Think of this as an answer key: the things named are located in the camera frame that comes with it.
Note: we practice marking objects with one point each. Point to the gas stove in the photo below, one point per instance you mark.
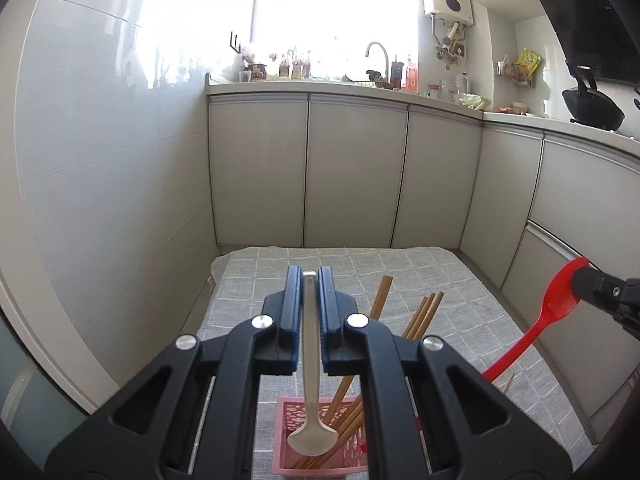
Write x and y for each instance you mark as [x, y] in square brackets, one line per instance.
[625, 135]

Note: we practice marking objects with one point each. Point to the bag of green vegetables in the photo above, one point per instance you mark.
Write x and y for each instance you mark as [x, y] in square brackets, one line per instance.
[475, 102]

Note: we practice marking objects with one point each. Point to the grey checked tablecloth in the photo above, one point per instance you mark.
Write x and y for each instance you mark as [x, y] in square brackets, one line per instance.
[250, 270]

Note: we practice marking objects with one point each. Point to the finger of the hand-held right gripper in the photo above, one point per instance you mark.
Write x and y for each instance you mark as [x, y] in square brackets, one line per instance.
[610, 295]

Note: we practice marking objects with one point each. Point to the white kitchen cabinets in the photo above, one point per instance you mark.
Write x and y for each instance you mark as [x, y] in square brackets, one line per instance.
[350, 170]

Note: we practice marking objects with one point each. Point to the pile of wooden chopsticks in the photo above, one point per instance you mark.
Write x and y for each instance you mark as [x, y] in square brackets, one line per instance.
[382, 295]

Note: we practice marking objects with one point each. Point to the red bottle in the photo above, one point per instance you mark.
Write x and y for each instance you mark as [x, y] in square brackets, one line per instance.
[411, 77]

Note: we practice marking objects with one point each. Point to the single wooden chopstick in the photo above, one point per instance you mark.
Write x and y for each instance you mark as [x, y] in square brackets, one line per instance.
[507, 382]

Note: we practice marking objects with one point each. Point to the black wok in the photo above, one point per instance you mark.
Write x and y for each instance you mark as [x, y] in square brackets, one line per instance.
[595, 110]

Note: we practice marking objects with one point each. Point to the wall spice rack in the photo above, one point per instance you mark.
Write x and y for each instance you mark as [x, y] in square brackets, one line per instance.
[515, 72]

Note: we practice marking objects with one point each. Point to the clear plastic bottle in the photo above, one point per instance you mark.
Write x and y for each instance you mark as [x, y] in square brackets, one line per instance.
[462, 87]

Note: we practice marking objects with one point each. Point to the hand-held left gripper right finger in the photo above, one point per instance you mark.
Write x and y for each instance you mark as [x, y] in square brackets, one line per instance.
[327, 310]

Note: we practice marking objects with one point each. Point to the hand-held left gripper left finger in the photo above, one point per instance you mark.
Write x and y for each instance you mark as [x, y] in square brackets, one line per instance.
[292, 310]

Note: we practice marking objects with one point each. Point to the yellow green snack packet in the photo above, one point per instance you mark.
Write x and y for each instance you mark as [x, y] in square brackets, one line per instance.
[527, 60]

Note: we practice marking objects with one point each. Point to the curved metal faucet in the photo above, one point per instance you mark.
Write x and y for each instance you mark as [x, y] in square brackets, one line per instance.
[386, 60]

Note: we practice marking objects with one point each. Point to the red plastic spoon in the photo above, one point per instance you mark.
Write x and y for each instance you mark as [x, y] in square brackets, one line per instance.
[555, 300]

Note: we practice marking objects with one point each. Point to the pink perforated utensil holder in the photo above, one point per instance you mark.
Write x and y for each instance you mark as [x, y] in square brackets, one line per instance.
[285, 425]

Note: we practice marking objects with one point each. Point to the black range hood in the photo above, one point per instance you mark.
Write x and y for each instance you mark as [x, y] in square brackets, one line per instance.
[590, 10]

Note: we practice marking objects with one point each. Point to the bright kitchen window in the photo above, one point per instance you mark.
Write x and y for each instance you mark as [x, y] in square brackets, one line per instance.
[325, 10]

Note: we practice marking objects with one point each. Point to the dark brown bottle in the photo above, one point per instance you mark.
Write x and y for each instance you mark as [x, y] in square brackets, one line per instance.
[397, 75]

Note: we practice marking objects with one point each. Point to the white plastic spoon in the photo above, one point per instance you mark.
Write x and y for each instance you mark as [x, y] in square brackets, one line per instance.
[311, 360]

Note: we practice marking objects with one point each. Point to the white kitchen countertop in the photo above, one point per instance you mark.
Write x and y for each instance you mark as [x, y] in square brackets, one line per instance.
[350, 91]

